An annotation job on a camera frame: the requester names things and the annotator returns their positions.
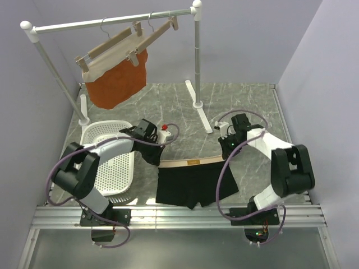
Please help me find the aluminium front rail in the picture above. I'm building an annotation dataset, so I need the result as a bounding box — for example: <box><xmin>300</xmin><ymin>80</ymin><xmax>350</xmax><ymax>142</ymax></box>
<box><xmin>30</xmin><ymin>204</ymin><xmax>326</xmax><ymax>230</ymax></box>

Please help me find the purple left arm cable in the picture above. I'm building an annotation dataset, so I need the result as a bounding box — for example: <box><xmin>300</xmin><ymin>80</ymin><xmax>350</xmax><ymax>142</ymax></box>
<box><xmin>44</xmin><ymin>124</ymin><xmax>180</xmax><ymax>249</ymax></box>

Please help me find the white perforated plastic basket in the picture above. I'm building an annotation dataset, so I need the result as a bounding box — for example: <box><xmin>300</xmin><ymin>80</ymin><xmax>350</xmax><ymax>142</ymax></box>
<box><xmin>80</xmin><ymin>120</ymin><xmax>135</xmax><ymax>196</ymax></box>

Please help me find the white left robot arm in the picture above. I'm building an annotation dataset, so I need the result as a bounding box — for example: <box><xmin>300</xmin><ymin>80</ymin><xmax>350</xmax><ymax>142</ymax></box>
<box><xmin>48</xmin><ymin>119</ymin><xmax>171</xmax><ymax>225</ymax></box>

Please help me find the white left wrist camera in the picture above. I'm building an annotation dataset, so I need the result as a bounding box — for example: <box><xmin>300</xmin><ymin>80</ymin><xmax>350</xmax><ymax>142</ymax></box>
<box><xmin>157</xmin><ymin>124</ymin><xmax>174</xmax><ymax>144</ymax></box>

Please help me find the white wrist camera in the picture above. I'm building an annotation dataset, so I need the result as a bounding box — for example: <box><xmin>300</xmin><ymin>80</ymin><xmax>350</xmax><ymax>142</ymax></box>
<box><xmin>157</xmin><ymin>124</ymin><xmax>174</xmax><ymax>144</ymax></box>
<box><xmin>214</xmin><ymin>121</ymin><xmax>232</xmax><ymax>139</ymax></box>

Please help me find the silver white clothes rack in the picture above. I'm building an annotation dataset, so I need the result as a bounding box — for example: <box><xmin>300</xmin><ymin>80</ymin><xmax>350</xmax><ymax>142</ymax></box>
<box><xmin>20</xmin><ymin>1</ymin><xmax>213</xmax><ymax>134</ymax></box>

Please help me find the black underwear beige waistband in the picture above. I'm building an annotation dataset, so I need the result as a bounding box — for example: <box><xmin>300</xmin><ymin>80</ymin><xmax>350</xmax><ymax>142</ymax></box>
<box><xmin>155</xmin><ymin>156</ymin><xmax>225</xmax><ymax>210</ymax></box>

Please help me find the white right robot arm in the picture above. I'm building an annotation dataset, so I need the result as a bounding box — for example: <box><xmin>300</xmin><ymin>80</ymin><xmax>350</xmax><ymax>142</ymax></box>
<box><xmin>214</xmin><ymin>109</ymin><xmax>315</xmax><ymax>224</ymax></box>

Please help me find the orange shorts beige waistband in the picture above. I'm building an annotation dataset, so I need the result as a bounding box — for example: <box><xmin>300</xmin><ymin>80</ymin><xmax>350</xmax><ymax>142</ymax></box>
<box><xmin>82</xmin><ymin>33</ymin><xmax>148</xmax><ymax>109</ymax></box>

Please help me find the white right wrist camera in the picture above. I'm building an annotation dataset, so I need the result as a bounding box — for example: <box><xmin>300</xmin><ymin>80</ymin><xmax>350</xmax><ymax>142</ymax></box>
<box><xmin>214</xmin><ymin>121</ymin><xmax>232</xmax><ymax>139</ymax></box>

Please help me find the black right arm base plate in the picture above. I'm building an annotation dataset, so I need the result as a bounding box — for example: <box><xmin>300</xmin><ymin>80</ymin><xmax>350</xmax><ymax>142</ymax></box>
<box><xmin>226</xmin><ymin>207</ymin><xmax>280</xmax><ymax>226</ymax></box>

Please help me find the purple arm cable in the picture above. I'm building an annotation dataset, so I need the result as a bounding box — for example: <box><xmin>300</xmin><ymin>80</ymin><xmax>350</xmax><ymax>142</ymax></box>
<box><xmin>44</xmin><ymin>124</ymin><xmax>180</xmax><ymax>249</ymax></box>
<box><xmin>215</xmin><ymin>109</ymin><xmax>287</xmax><ymax>247</ymax></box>

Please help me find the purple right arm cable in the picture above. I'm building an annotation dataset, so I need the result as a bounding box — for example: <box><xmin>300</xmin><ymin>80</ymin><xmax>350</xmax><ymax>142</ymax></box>
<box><xmin>215</xmin><ymin>109</ymin><xmax>287</xmax><ymax>247</ymax></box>

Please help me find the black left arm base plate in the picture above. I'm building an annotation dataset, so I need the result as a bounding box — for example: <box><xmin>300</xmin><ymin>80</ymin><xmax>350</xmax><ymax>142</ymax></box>
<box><xmin>80</xmin><ymin>208</ymin><xmax>131</xmax><ymax>227</ymax></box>

